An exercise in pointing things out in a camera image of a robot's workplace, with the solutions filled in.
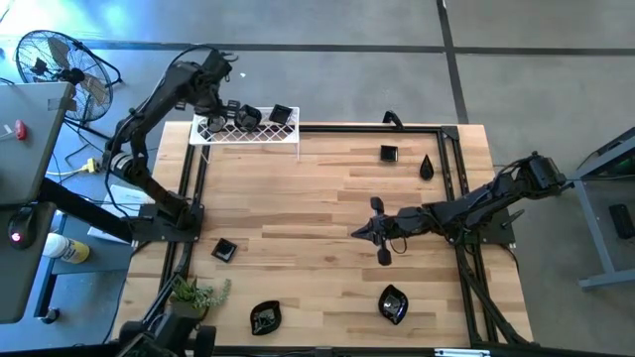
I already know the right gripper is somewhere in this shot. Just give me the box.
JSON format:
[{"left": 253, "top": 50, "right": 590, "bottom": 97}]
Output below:
[{"left": 350, "top": 196, "right": 436, "bottom": 267}]

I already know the black leaf-shaped mini plate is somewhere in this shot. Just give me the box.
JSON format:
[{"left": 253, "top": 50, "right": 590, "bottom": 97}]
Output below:
[
  {"left": 232, "top": 103, "right": 263, "bottom": 133},
  {"left": 249, "top": 299, "right": 283, "bottom": 336},
  {"left": 377, "top": 284, "right": 410, "bottom": 326}
]

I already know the white paper sheet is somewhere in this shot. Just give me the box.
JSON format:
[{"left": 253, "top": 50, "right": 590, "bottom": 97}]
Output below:
[{"left": 87, "top": 183, "right": 155, "bottom": 244}]

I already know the black floor fan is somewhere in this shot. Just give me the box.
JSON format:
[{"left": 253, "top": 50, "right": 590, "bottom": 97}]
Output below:
[{"left": 14, "top": 29, "right": 124, "bottom": 143}]

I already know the black base lever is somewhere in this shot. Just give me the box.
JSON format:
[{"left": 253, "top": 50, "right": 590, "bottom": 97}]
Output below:
[{"left": 500, "top": 208, "right": 526, "bottom": 230}]

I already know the black diagonal beam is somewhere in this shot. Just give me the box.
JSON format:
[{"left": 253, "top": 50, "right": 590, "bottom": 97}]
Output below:
[{"left": 38, "top": 177, "right": 138, "bottom": 244}]

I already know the grey desk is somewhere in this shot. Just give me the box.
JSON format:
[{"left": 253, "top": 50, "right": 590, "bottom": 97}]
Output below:
[{"left": 0, "top": 81, "right": 75, "bottom": 323}]

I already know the green succulent plant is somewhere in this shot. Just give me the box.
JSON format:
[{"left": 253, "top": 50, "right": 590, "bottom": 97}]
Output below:
[{"left": 171, "top": 276, "right": 233, "bottom": 318}]

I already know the blue grey desk base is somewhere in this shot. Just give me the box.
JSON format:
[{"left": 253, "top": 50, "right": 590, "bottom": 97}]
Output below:
[{"left": 34, "top": 212, "right": 135, "bottom": 326}]

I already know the white bottle yellow label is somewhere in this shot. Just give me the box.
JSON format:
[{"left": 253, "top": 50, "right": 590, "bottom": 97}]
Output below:
[{"left": 42, "top": 232, "right": 91, "bottom": 265}]

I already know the black computer mouse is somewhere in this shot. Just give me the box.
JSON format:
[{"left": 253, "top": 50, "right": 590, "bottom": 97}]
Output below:
[{"left": 6, "top": 202, "right": 39, "bottom": 251}]

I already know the black bulky equipment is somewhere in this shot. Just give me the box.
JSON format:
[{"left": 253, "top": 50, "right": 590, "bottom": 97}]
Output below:
[{"left": 116, "top": 310, "right": 218, "bottom": 357}]

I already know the black flat device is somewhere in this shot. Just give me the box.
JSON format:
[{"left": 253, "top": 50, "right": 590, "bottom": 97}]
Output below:
[{"left": 608, "top": 202, "right": 635, "bottom": 241}]

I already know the white wire rack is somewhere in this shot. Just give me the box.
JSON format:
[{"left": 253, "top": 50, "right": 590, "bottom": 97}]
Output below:
[{"left": 189, "top": 106, "right": 302, "bottom": 164}]

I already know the black clamp handle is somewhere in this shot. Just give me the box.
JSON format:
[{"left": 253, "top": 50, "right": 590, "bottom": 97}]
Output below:
[{"left": 381, "top": 109, "right": 406, "bottom": 129}]

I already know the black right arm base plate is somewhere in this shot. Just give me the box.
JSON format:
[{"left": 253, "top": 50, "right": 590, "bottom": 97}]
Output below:
[{"left": 444, "top": 205, "right": 517, "bottom": 245}]

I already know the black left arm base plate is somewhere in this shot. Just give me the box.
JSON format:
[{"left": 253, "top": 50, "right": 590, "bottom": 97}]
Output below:
[{"left": 132, "top": 202, "right": 205, "bottom": 243}]

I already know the silver metal bracket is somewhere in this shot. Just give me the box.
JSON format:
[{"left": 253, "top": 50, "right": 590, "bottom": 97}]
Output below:
[{"left": 434, "top": 348, "right": 492, "bottom": 357}]

